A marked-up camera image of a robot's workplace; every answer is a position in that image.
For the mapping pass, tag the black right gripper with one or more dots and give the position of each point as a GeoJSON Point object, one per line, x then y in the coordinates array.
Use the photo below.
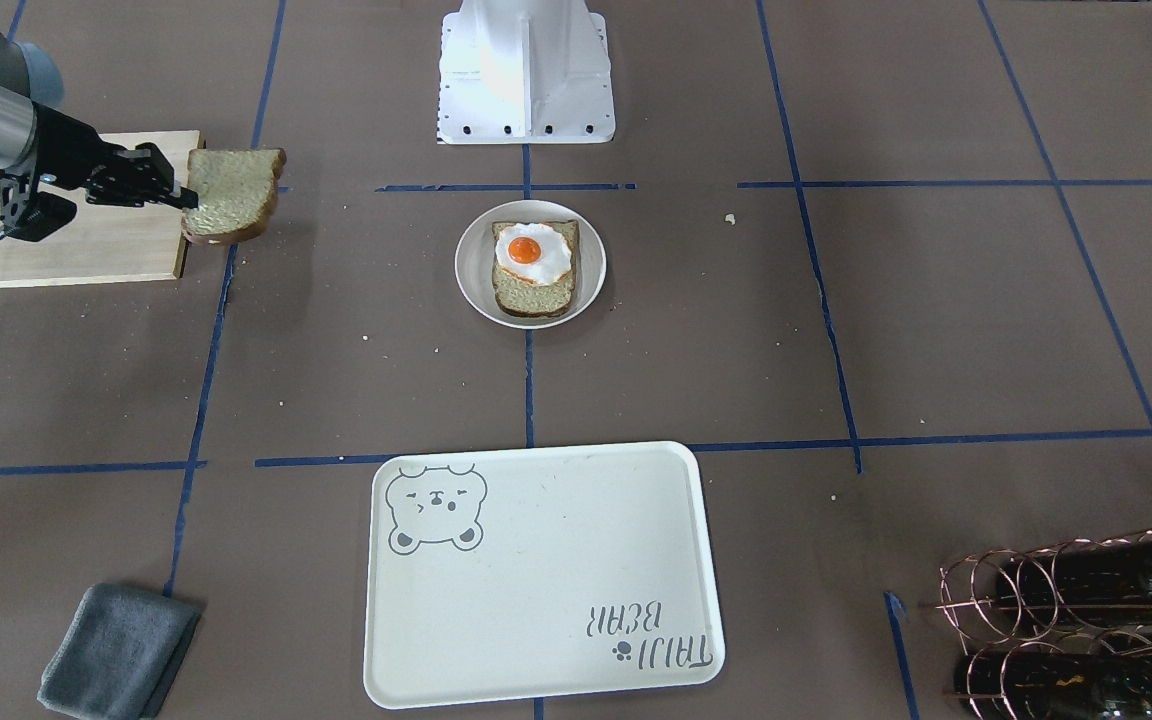
{"type": "Point", "coordinates": [64, 143]}

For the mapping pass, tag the bread slice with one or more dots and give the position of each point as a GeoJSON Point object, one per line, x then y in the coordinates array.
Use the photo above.
{"type": "Point", "coordinates": [236, 192]}
{"type": "Point", "coordinates": [516, 298]}

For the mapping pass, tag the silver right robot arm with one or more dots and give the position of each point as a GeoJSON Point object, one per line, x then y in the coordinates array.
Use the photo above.
{"type": "Point", "coordinates": [28, 77]}

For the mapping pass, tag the cream bear serving tray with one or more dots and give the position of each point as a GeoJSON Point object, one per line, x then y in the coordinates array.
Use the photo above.
{"type": "Point", "coordinates": [539, 572]}

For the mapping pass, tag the wooden cutting board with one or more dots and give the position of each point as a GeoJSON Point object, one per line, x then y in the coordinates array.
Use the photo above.
{"type": "Point", "coordinates": [101, 245]}

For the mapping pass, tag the white round plate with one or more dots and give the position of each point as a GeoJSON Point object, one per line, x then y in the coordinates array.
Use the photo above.
{"type": "Point", "coordinates": [475, 256]}

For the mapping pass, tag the fried egg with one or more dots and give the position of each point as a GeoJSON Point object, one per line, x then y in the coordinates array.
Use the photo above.
{"type": "Point", "coordinates": [537, 254]}

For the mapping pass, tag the grey folded cloth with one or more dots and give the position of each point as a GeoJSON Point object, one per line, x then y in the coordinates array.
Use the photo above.
{"type": "Point", "coordinates": [120, 656]}

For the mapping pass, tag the lower dark wine bottle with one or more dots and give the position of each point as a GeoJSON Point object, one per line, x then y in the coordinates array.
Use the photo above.
{"type": "Point", "coordinates": [1036, 681]}

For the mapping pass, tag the dark wine bottle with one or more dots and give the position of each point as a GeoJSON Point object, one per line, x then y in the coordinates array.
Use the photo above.
{"type": "Point", "coordinates": [1104, 586]}
{"type": "Point", "coordinates": [1036, 681]}

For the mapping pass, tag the upper dark wine bottle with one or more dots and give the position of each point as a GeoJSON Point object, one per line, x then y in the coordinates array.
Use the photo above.
{"type": "Point", "coordinates": [1104, 586]}

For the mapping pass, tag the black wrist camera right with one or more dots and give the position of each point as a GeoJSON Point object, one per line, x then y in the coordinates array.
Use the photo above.
{"type": "Point", "coordinates": [26, 212]}

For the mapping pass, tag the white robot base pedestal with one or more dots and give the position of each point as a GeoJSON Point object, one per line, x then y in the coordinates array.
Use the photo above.
{"type": "Point", "coordinates": [524, 72]}

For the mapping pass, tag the copper wire bottle rack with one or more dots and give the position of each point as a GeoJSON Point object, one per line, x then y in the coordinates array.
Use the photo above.
{"type": "Point", "coordinates": [968, 603]}

